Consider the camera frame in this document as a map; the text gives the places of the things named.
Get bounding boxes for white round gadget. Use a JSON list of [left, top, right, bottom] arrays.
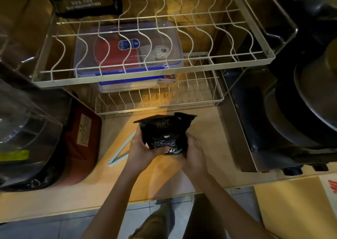
[[145, 45, 169, 63]]

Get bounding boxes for stainless steel gas stove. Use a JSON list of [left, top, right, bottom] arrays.
[[220, 28, 337, 176]]

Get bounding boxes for small black coffee bag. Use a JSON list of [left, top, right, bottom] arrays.
[[133, 112, 198, 155]]

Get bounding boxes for person's khaki trouser leg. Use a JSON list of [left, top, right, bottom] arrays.
[[128, 198, 176, 239]]

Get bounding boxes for person's left forearm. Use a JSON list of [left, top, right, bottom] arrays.
[[82, 164, 148, 239]]

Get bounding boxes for person's right forearm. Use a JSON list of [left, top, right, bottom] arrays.
[[187, 169, 269, 239]]

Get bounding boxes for cardboard box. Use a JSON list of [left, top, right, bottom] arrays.
[[253, 175, 337, 239]]

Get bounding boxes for large white wire dish rack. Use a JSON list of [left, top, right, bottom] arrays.
[[32, 0, 298, 90]]

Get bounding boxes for red box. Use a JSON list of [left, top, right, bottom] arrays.
[[93, 38, 140, 71]]

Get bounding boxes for person's right hand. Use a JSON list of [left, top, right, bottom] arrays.
[[181, 134, 209, 177]]

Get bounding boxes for grey pan lid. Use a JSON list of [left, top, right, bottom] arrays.
[[293, 40, 337, 132]]

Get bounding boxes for clear plastic container blue clips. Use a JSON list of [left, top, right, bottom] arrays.
[[73, 21, 184, 79]]

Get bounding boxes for black cooking pot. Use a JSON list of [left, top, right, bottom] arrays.
[[263, 62, 337, 150]]

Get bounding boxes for small flat printed box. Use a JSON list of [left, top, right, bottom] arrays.
[[158, 73, 177, 84]]

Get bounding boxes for dark red pouch white label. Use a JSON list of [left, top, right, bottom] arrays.
[[39, 97, 103, 188]]

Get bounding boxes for light blue bag clip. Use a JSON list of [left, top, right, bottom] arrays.
[[108, 131, 138, 167]]

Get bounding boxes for person's left hand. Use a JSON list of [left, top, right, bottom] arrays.
[[125, 128, 158, 172]]

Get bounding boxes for clear plastic blender jar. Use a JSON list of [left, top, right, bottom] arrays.
[[0, 62, 69, 192]]

